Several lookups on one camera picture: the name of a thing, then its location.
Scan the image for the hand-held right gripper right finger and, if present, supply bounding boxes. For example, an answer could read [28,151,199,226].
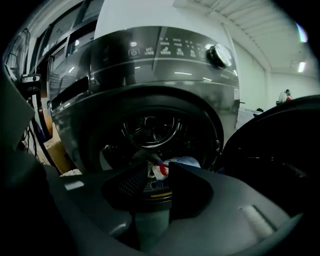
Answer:
[169,161,308,256]

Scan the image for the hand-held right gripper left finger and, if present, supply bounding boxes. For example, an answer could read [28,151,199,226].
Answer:
[42,161,150,256]

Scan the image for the white red-trimmed clothes piece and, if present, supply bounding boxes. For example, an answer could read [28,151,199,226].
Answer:
[147,159,171,179]

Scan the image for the black washing machine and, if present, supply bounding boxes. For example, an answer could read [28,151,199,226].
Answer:
[47,24,320,201]

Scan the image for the brown cardboard box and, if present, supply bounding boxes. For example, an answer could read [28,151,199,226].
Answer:
[43,124,76,176]

